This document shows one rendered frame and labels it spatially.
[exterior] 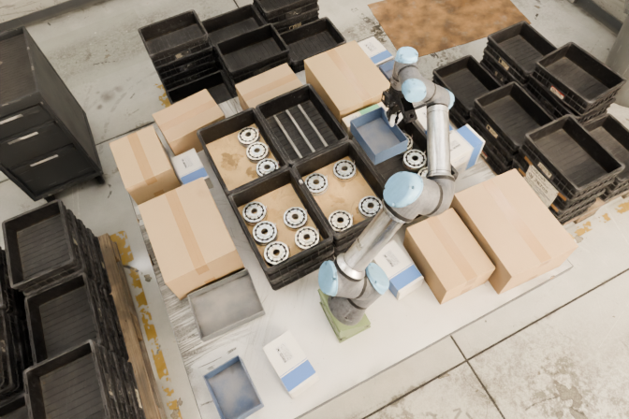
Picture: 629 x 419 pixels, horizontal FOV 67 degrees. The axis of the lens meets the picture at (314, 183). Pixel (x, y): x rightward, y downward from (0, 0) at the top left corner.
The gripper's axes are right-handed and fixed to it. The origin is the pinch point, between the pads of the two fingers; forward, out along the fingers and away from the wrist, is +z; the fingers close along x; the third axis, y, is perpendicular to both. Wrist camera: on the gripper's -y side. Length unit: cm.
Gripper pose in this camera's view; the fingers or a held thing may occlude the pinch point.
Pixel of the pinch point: (394, 124)
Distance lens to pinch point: 195.9
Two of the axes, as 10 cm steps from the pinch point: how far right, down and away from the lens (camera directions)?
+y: -4.2, -7.5, 5.1
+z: -0.2, 5.7, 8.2
